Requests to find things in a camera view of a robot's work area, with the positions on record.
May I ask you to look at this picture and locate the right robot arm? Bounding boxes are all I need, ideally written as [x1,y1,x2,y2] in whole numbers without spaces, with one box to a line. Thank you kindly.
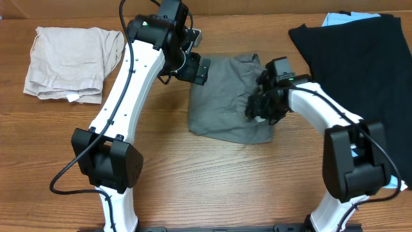
[245,57,391,231]

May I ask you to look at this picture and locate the black garment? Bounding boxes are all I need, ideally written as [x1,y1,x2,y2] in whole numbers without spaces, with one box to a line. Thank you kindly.
[287,13,412,189]

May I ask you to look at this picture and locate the folded beige shorts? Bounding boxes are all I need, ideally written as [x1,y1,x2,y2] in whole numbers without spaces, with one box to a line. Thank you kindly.
[23,26,125,104]

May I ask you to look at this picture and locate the grey shorts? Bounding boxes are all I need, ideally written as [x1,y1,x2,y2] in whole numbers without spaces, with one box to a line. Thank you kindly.
[187,53,274,144]

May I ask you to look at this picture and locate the light blue garment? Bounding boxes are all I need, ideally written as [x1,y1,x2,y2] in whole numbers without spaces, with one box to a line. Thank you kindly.
[321,12,408,191]

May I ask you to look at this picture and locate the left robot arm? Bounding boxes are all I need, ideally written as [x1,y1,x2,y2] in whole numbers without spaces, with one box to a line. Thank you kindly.
[71,0,211,231]

